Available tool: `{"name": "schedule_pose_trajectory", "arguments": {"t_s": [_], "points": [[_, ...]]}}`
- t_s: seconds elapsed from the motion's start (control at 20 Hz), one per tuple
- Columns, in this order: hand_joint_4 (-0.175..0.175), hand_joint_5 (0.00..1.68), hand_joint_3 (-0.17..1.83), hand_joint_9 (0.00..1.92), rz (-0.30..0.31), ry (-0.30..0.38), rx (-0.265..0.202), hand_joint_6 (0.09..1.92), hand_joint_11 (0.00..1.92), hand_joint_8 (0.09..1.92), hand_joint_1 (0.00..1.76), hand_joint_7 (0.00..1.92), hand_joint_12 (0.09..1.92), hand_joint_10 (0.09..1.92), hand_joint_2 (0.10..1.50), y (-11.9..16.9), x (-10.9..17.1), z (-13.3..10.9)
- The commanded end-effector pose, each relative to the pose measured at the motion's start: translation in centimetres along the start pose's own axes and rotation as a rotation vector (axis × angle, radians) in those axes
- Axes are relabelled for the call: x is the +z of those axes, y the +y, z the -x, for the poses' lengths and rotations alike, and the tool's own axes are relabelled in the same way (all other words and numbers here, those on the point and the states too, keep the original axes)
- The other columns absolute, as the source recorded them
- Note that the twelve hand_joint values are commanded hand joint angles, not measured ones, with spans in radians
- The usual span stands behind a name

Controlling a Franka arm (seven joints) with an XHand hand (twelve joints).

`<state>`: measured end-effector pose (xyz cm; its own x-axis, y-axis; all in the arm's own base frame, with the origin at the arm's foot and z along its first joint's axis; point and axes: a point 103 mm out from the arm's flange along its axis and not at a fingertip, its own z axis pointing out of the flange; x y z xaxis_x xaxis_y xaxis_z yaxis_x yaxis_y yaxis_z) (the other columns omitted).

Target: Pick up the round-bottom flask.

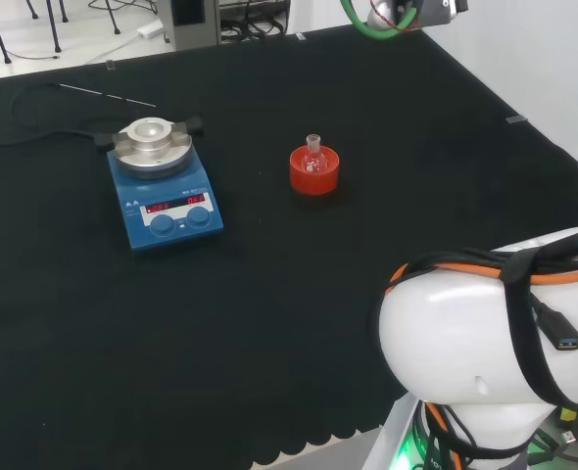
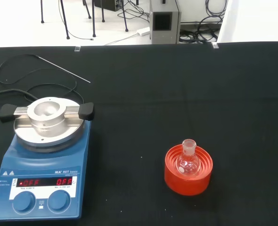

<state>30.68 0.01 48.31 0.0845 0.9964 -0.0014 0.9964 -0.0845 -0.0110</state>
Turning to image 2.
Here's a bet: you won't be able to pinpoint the orange ribbed flask ring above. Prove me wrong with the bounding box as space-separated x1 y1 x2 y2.
164 144 214 196

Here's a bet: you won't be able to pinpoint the metal probe with black cable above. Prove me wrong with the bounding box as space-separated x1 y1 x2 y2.
0 53 91 99

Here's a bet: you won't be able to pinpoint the grey computer tower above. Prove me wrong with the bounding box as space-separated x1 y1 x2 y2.
149 0 182 45

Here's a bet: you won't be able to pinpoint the white power strip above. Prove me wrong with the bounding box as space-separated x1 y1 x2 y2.
136 26 151 37

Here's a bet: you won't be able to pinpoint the black case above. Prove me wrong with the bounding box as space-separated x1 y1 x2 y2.
94 0 121 11

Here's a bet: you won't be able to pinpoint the aluminium heating block black handles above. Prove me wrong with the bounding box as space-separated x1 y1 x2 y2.
0 97 94 147

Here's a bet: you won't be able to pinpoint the black floor cable bundle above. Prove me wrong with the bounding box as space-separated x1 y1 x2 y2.
116 0 151 24
179 0 228 44

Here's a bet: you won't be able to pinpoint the black tripod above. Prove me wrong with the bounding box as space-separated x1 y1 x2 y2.
40 0 92 40
91 0 129 38

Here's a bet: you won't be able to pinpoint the pale board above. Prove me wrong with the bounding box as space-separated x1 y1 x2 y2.
218 0 278 44

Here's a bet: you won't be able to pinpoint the black bench cloth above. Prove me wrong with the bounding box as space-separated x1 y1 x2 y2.
0 41 278 226

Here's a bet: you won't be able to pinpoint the blue-base heater with display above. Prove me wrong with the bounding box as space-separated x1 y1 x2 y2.
0 119 92 222

